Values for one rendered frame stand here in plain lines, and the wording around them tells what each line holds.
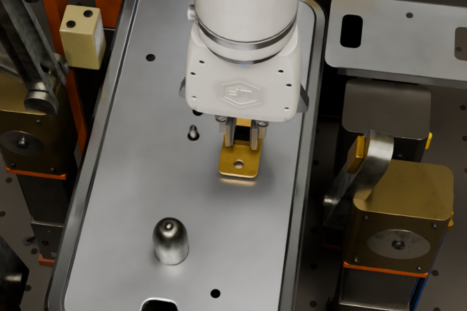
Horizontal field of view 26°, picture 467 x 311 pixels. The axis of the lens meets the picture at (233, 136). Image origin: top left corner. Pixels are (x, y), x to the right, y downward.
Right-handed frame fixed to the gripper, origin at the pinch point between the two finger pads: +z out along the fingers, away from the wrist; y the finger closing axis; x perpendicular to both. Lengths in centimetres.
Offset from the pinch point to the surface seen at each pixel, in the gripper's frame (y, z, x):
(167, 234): -4.9, -1.4, -13.3
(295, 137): 5.1, 3.2, 1.2
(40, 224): -22.9, 22.3, -2.8
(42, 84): -18.6, -5.4, -1.8
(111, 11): -21.1, 21.4, 28.5
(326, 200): 8.8, 2.3, -5.9
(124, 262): -9.0, 3.2, -14.5
